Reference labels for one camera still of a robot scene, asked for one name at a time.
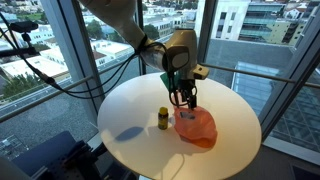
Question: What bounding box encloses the blue mentos packet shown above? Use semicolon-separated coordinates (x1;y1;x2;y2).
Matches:
179;111;197;121

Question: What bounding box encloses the black camera on stand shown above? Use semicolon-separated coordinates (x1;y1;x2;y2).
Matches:
0;20;42;58

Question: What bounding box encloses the dark window mullion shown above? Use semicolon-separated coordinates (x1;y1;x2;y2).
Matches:
39;0;101;118

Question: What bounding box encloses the yellow supplement bottle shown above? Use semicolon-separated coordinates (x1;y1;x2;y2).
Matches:
157;106;170;131

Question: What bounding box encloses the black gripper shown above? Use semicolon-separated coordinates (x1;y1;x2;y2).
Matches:
175;77;200;111

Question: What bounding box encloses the blue base platform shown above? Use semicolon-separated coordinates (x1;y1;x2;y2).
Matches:
11;130;103;180

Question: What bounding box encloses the orange plastic bag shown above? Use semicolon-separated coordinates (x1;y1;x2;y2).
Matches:
172;105;219;150

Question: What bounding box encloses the orange round plastic item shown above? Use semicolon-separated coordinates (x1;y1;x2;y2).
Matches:
185;135;216;150

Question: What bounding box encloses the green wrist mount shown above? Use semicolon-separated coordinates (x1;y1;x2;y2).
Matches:
159;72;182;92

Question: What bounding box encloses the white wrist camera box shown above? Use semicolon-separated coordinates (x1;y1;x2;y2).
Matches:
192;64;211;81

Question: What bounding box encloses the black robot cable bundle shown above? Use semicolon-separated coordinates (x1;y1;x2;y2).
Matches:
0;12;184;108

